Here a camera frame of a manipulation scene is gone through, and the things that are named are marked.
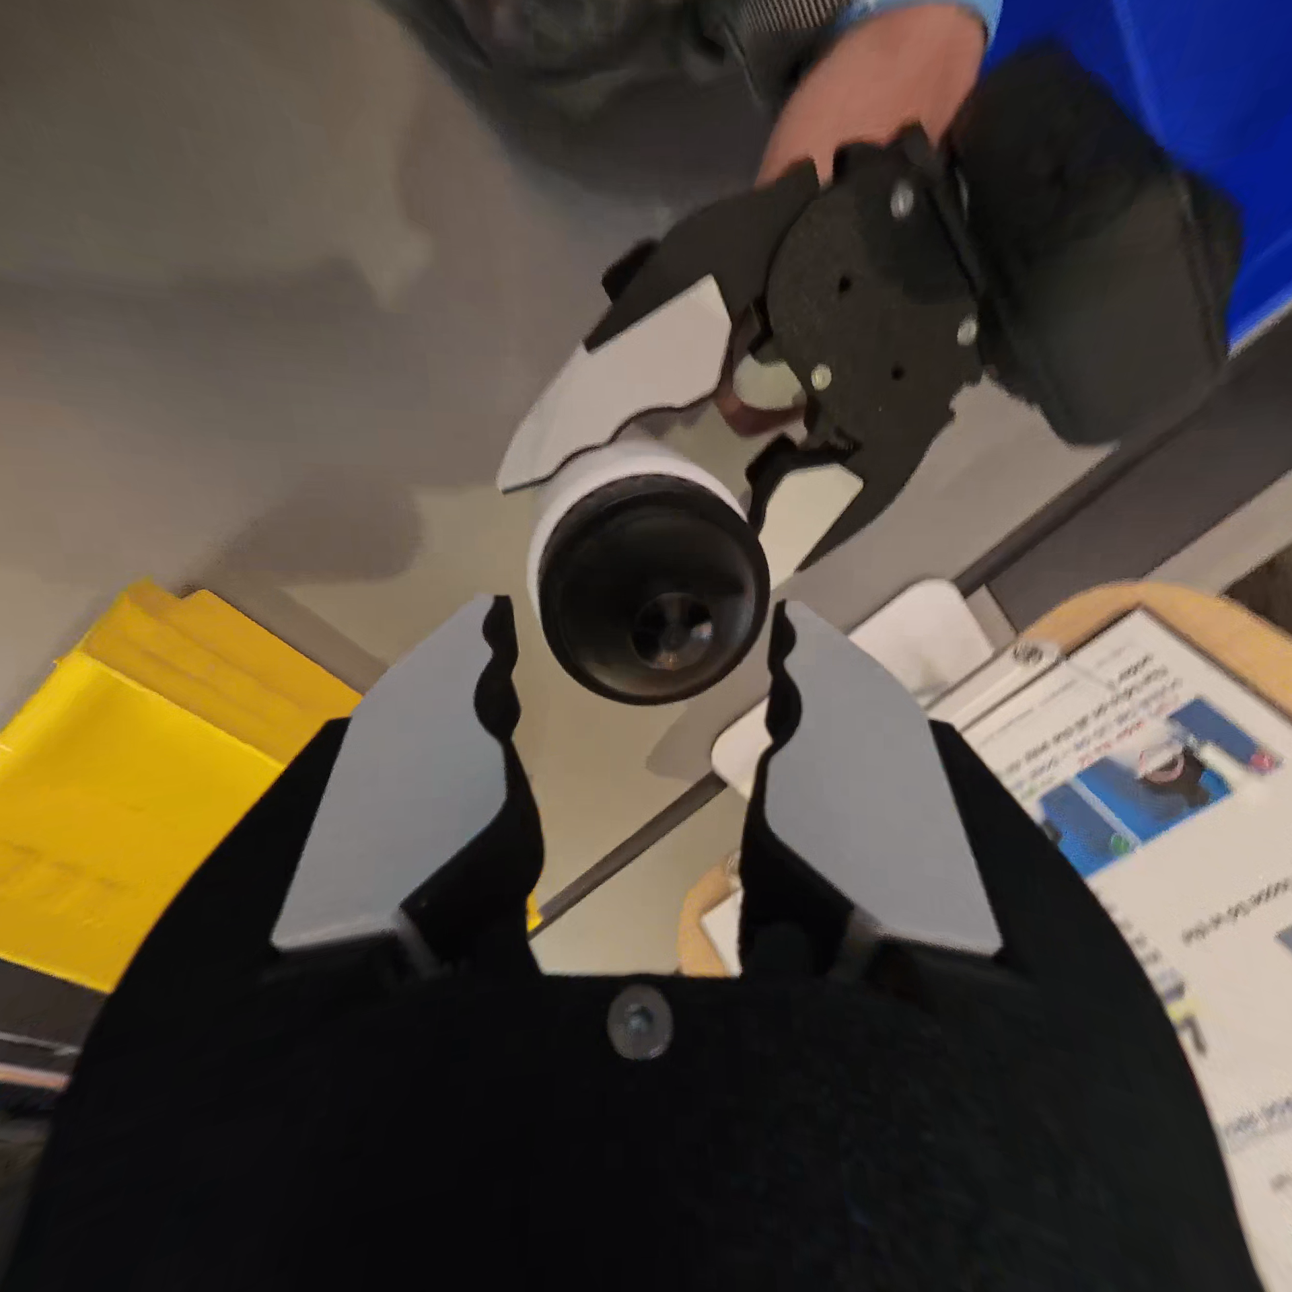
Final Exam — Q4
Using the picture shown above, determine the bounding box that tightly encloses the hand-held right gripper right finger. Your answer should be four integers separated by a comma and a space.
739, 599, 1003, 974

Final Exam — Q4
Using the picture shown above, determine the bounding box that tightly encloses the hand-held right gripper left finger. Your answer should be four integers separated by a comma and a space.
271, 593, 546, 970

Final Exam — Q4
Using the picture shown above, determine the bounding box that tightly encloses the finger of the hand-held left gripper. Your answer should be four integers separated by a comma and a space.
748, 436, 868, 573
497, 272, 735, 495

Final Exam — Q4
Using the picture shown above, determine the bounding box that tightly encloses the white plastic bottle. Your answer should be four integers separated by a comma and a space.
525, 441, 754, 607

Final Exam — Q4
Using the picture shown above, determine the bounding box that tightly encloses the black bottle lid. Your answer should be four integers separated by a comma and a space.
539, 473, 774, 707

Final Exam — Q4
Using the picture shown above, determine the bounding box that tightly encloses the yellow plastic bin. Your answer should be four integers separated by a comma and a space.
0, 576, 365, 994

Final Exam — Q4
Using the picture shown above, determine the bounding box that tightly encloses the blue plastic bin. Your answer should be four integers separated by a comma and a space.
985, 0, 1292, 348

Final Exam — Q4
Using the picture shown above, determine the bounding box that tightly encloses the person's left forearm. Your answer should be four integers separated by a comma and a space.
374, 0, 1002, 152

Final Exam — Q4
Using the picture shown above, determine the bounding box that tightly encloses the person's left hand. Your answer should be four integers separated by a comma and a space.
755, 10, 988, 187

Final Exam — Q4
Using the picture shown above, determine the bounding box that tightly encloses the instruction board on stand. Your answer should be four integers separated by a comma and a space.
702, 605, 1292, 1292

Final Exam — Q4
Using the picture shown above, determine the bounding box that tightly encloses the wooden instruction board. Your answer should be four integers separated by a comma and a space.
674, 579, 1292, 978

